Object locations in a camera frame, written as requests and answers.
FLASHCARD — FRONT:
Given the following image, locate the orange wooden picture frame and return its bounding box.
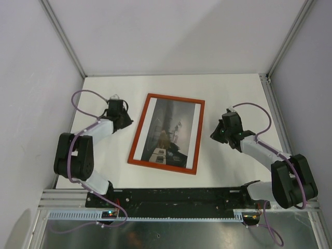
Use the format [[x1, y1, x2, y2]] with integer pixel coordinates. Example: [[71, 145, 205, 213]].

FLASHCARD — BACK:
[[128, 93, 205, 176]]

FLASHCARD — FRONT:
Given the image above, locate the printed photo sheet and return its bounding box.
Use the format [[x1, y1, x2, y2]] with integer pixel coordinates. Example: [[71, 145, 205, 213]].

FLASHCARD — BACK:
[[134, 97, 201, 170]]

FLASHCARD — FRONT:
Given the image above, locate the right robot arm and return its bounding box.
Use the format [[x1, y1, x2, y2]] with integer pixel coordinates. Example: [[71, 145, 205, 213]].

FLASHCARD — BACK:
[[210, 109, 318, 209]]

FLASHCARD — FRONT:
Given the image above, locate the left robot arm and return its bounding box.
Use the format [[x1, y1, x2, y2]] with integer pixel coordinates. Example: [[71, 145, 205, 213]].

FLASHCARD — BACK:
[[53, 99, 133, 208]]

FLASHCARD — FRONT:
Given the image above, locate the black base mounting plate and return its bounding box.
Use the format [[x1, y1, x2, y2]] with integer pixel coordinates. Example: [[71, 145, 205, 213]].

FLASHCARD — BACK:
[[85, 187, 272, 219]]

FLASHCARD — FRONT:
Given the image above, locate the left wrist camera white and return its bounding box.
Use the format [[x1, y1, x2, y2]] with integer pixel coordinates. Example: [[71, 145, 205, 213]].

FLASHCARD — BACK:
[[109, 94, 121, 101]]

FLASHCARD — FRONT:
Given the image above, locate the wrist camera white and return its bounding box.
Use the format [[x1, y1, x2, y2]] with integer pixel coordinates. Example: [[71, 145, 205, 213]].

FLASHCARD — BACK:
[[109, 94, 121, 101], [226, 106, 237, 113]]

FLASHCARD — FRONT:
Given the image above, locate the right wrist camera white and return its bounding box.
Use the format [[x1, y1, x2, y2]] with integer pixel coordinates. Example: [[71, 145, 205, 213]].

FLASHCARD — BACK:
[[226, 106, 237, 113]]

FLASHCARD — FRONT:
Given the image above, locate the aluminium right side rail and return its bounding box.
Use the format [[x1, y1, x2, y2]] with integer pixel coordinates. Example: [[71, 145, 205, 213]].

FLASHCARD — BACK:
[[258, 74, 294, 155]]

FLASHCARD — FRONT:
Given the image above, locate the aluminium rail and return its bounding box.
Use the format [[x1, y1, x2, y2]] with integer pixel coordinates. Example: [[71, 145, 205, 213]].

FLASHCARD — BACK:
[[258, 74, 294, 155], [38, 189, 321, 212]]

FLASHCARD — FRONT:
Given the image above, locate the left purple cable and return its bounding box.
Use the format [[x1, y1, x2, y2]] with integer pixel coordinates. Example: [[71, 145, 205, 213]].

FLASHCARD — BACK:
[[49, 90, 128, 234]]

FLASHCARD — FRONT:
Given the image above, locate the purple cable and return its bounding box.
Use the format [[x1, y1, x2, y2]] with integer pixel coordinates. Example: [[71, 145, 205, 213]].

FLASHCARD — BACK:
[[49, 90, 128, 234], [232, 102, 308, 246]]

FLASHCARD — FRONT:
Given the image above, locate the aluminium front rail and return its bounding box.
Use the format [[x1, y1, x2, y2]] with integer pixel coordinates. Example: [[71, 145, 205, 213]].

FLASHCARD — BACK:
[[38, 189, 321, 212]]

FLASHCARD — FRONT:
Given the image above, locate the grey slotted cable duct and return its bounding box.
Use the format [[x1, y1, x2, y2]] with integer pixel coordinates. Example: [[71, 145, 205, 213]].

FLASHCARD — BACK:
[[48, 210, 243, 223]]

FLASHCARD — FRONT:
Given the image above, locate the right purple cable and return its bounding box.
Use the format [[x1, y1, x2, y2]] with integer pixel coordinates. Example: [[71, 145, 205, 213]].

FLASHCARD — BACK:
[[232, 102, 308, 246]]

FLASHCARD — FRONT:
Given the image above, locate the right aluminium corner post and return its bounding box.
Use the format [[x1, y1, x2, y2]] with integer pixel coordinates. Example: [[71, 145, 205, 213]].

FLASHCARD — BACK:
[[266, 0, 316, 78]]

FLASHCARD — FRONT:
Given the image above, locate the aluminium corner post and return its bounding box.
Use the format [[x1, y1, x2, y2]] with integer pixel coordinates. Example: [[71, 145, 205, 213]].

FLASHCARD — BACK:
[[39, 0, 87, 79], [266, 0, 316, 78]]

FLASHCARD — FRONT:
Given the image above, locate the left aluminium corner post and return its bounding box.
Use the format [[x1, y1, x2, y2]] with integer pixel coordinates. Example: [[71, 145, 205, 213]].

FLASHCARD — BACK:
[[39, 0, 87, 79]]

